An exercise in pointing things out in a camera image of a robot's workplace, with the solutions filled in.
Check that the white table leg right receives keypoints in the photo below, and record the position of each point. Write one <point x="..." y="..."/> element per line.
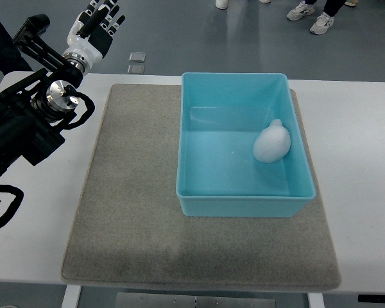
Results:
<point x="315" y="300"/>

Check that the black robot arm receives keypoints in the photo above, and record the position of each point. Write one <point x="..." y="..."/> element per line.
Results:
<point x="35" y="110"/>

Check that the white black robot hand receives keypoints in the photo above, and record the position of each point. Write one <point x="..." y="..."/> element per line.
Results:
<point x="91" y="35"/>

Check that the white sneaker right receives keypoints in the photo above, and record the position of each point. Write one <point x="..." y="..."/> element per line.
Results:
<point x="322" y="24"/>

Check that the white shoe at top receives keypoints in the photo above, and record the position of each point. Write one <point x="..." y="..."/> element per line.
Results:
<point x="221" y="4"/>

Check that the blue plastic box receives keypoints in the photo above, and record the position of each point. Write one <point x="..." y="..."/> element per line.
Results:
<point x="222" y="114"/>

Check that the white table leg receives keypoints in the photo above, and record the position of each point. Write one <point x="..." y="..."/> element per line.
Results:
<point x="71" y="296"/>
<point x="315" y="300"/>

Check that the white sneaker left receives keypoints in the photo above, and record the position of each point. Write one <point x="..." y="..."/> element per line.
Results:
<point x="301" y="10"/>

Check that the floor outlet plate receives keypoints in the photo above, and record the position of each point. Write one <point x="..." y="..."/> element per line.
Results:
<point x="138" y="57"/>
<point x="136" y="69"/>

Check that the lower floor outlet plate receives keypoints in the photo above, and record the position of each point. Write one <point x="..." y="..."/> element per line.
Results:
<point x="136" y="69"/>

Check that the white sneaker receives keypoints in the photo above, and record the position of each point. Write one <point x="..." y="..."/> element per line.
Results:
<point x="301" y="10"/>
<point x="322" y="24"/>

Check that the white bunny toy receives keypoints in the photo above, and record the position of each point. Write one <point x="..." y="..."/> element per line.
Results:
<point x="273" y="143"/>

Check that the grey felt mat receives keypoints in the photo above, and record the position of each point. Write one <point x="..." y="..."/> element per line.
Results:
<point x="130" y="231"/>

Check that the upper floor outlet plate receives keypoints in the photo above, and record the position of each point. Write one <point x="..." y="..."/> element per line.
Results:
<point x="138" y="57"/>

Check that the black label under table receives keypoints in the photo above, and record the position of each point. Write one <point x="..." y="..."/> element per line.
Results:
<point x="375" y="299"/>

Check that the white table leg left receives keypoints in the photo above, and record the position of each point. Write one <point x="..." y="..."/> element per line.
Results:
<point x="71" y="296"/>

